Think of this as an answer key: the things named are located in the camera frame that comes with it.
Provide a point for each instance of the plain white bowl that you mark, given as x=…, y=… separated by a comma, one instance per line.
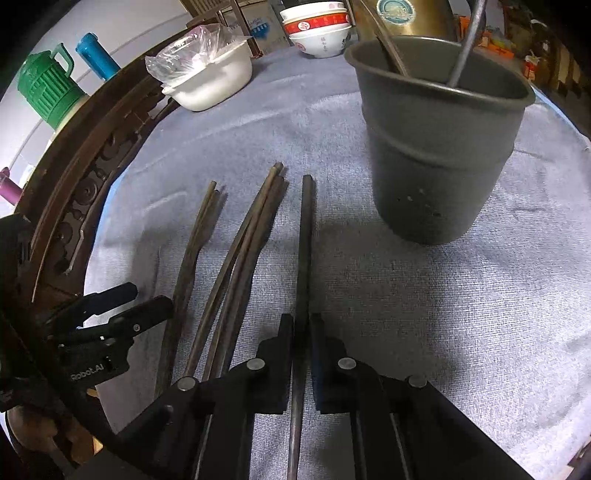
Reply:
x=314, y=8

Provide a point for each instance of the grey metal cup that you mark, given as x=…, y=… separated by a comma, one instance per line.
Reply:
x=438, y=184

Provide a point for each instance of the purple bottle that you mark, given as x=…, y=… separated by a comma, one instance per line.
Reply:
x=8, y=189

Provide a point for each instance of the grey metal chopstick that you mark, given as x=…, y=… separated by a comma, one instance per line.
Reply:
x=467, y=41

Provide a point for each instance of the grey towel cloth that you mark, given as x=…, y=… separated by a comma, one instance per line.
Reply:
x=415, y=323

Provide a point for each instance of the blue bottle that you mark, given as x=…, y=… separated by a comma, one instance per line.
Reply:
x=97, y=57

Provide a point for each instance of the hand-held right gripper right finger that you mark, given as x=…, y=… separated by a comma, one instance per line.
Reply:
x=317, y=383

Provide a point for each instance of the dark carved wooden chair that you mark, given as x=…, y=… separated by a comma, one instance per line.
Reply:
x=69, y=184

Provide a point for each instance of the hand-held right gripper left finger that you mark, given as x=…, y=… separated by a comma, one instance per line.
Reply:
x=280, y=369

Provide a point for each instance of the white pot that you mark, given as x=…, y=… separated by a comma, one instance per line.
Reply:
x=212, y=83

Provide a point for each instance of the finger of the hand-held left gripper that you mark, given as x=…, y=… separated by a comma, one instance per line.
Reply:
x=138, y=316
x=106, y=295

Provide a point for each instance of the gold electric kettle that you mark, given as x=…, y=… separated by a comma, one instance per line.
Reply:
x=415, y=21

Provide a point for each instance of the white bowl with red print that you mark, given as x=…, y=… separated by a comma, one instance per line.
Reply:
x=323, y=44

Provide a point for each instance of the green thermos jug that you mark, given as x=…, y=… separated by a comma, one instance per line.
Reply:
x=46, y=87

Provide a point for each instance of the dark chopsticks bundle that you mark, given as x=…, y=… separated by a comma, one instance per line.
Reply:
x=244, y=242

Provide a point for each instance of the clear plastic bag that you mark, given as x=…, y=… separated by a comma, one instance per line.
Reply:
x=184, y=55

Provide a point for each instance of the white bowl with red band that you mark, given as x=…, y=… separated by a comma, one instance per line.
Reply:
x=318, y=25

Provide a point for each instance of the brown wooden chair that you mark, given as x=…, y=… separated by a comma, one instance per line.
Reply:
x=221, y=14

